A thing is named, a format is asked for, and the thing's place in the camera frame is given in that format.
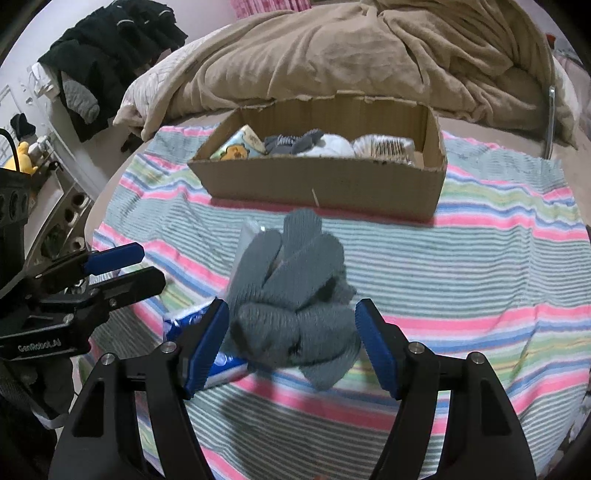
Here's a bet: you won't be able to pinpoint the blue tissue pack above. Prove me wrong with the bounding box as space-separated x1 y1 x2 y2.
163 298 249 397

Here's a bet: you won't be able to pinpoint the bear print tissue pack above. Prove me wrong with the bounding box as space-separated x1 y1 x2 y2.
211 125 266 161

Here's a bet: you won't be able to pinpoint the grey dotted knit glove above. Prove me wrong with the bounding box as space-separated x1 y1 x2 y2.
263 129 324 156

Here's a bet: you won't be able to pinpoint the left gloved hand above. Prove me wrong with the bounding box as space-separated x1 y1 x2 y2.
1 358 74 422

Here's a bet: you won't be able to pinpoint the white shelf rack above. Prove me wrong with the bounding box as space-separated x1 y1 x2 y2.
24 136 93 266

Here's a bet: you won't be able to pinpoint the yellow plush toy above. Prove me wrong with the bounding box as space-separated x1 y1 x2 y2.
3 141 38 175

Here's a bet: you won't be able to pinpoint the striped towel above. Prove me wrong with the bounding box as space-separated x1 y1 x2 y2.
91 126 590 479

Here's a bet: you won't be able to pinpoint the cardboard box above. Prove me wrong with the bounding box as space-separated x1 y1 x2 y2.
188 95 447 222

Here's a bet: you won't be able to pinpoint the white striped socks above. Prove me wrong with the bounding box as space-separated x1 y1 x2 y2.
352 134 415 165

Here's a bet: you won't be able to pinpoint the pile of black clothes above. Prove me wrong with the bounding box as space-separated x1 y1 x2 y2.
39 1 187 142

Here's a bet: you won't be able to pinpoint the white rolled socks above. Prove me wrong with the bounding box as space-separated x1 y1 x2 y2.
297 134 356 158

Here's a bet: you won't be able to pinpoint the pink curtain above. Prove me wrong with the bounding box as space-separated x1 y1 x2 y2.
230 0 311 19

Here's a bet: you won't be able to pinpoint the beige blanket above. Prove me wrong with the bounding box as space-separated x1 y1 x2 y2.
114 1 580 143

